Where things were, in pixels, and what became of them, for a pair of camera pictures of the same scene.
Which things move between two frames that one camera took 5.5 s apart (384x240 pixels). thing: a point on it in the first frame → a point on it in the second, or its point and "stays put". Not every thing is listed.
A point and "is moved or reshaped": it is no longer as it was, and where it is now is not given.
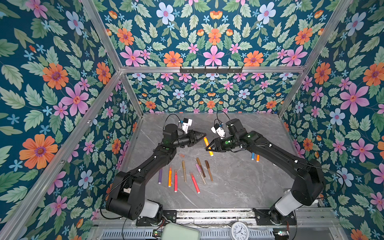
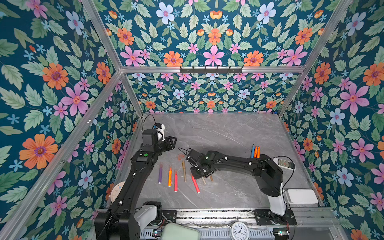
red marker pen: [176, 181] stays put
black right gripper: [213, 142] → [192, 169]
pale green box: [172, 231] stays put
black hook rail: [210, 71] stays put
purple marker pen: [160, 176] stays put
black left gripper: [191, 135] → [170, 144]
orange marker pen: [170, 179] stays put
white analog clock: [239, 231] stays put
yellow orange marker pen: [207, 143] is moved or reshaped
